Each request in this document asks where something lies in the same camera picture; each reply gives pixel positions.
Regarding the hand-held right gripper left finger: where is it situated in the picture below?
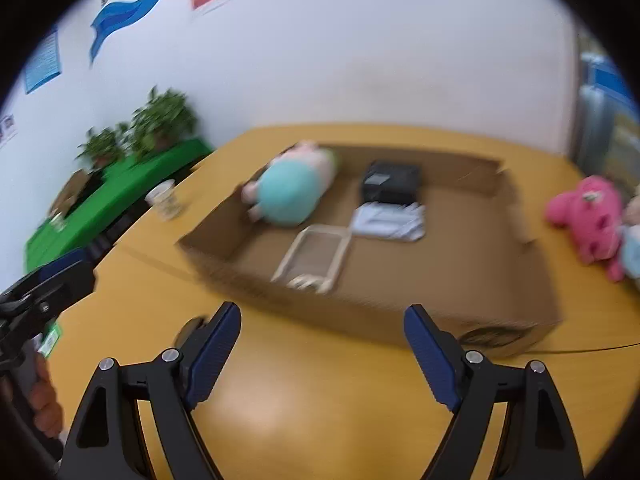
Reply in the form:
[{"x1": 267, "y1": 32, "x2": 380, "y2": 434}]
[{"x1": 59, "y1": 301, "x2": 242, "y2": 480}]

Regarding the small potted plant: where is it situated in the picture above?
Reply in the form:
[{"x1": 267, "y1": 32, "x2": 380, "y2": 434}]
[{"x1": 75, "y1": 122, "x2": 132, "y2": 168}]

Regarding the white plastic packet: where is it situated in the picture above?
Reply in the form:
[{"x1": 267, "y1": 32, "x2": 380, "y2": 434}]
[{"x1": 349, "y1": 201, "x2": 427, "y2": 243}]

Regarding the black rectangular box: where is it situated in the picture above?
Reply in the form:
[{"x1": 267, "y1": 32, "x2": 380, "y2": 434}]
[{"x1": 361, "y1": 160, "x2": 423, "y2": 207}]

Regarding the white paper cup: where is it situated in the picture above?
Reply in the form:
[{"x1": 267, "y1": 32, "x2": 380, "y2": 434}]
[{"x1": 145, "y1": 179, "x2": 182, "y2": 221}]

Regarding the blue wave wall decal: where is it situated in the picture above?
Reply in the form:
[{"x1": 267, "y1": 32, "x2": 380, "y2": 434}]
[{"x1": 89, "y1": 0, "x2": 201, "y2": 66}]

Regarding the large potted plant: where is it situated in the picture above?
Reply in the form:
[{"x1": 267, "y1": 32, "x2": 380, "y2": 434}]
[{"x1": 129, "y1": 86, "x2": 200, "y2": 158}]

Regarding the pink bear plush toy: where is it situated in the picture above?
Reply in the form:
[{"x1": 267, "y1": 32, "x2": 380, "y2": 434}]
[{"x1": 544, "y1": 175, "x2": 626, "y2": 282}]

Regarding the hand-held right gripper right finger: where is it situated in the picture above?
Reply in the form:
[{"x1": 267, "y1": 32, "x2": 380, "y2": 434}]
[{"x1": 404, "y1": 304, "x2": 586, "y2": 480}]

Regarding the yellow wooden desktop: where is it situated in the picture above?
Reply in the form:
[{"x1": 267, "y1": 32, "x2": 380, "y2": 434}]
[{"x1": 50, "y1": 122, "x2": 640, "y2": 480}]

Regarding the light blue plush toy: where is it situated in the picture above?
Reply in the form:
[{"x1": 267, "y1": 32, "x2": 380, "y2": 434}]
[{"x1": 620, "y1": 225, "x2": 640, "y2": 281}]

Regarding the person's left hand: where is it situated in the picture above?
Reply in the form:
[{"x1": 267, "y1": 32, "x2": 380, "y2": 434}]
[{"x1": 27, "y1": 355, "x2": 66, "y2": 438}]

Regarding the pink pig plush toy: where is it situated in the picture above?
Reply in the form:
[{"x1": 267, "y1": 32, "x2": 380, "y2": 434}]
[{"x1": 241, "y1": 140, "x2": 341, "y2": 226}]

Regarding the green tablecloth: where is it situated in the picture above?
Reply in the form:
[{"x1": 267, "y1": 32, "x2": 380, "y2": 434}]
[{"x1": 25, "y1": 137, "x2": 216, "y2": 273}]

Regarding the black device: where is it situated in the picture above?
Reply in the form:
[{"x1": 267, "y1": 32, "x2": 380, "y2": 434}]
[{"x1": 75, "y1": 167, "x2": 106, "y2": 206}]

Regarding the small green label packet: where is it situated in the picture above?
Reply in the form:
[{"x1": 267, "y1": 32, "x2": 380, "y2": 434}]
[{"x1": 37, "y1": 322, "x2": 63, "y2": 358}]

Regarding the blue wall poster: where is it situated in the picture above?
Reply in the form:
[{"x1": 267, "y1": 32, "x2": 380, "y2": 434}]
[{"x1": 24, "y1": 27, "x2": 63, "y2": 95}]

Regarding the small brown cardboard box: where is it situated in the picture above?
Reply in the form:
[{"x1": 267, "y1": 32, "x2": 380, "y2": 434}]
[{"x1": 50, "y1": 169, "x2": 88, "y2": 216}]

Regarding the metal door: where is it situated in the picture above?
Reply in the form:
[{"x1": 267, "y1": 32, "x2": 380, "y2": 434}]
[{"x1": 570, "y1": 35, "x2": 640, "y2": 191}]

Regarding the clear plastic tray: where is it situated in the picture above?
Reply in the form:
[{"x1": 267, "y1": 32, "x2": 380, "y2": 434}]
[{"x1": 271, "y1": 225, "x2": 353, "y2": 293}]

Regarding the beige plush toy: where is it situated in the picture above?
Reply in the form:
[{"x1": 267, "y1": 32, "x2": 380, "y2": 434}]
[{"x1": 620, "y1": 195, "x2": 640, "y2": 231}]

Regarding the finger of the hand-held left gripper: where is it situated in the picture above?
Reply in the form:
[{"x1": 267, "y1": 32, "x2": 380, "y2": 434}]
[
  {"x1": 0, "y1": 260, "x2": 97, "y2": 321},
  {"x1": 22, "y1": 247, "x2": 88, "y2": 281}
]

